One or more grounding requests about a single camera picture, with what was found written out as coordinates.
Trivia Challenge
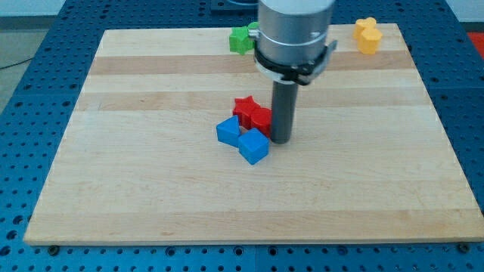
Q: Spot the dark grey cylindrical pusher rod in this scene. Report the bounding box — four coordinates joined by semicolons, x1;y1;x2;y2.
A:
270;82;298;144

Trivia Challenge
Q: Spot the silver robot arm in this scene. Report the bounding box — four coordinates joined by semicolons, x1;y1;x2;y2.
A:
249;0;337;144

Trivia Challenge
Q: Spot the red star block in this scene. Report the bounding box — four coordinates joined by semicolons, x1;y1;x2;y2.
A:
232;95;260;129

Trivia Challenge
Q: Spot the green star block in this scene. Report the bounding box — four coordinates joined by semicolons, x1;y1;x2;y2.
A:
228;26;254;55

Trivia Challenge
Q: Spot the green circle block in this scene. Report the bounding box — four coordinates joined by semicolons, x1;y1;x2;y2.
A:
247;21;259;30

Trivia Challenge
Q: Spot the red cylinder block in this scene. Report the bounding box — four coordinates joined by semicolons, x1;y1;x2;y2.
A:
250;107;271;138

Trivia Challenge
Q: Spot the blue cube block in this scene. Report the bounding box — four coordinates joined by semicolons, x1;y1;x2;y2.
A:
238;128;269;165

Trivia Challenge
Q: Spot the blue triangle block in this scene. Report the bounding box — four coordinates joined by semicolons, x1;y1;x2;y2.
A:
216;116;240;147

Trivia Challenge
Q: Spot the yellow hexagon block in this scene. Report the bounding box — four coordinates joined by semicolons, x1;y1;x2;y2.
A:
357;28;383;55

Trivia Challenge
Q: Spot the yellow heart block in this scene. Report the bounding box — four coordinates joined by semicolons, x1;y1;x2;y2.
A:
352;17;377;40

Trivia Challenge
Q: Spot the light wooden board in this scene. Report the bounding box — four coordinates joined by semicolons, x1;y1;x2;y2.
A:
24;23;483;246

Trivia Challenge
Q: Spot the black cable on floor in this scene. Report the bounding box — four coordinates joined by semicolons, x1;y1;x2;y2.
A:
0;56;35;71

